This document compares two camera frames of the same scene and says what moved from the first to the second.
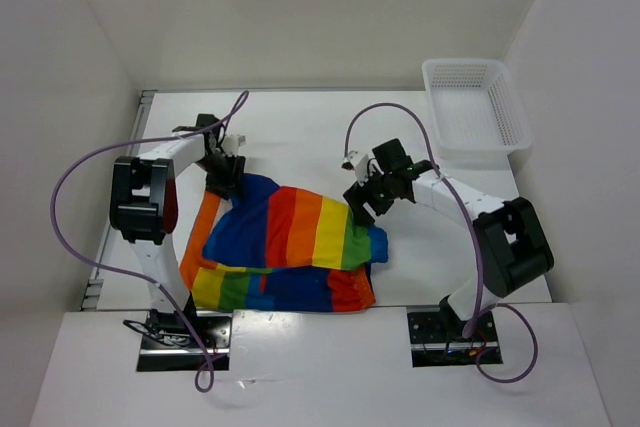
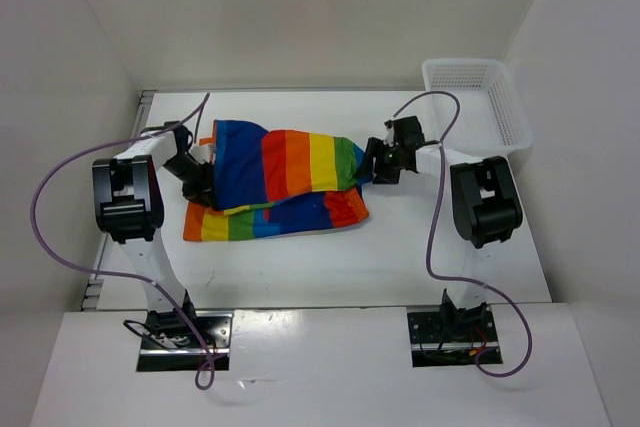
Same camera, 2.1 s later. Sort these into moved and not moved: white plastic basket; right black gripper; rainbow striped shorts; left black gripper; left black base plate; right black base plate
Moved: left black gripper; rainbow striped shorts; right black gripper
Not moved: left black base plate; white plastic basket; right black base plate
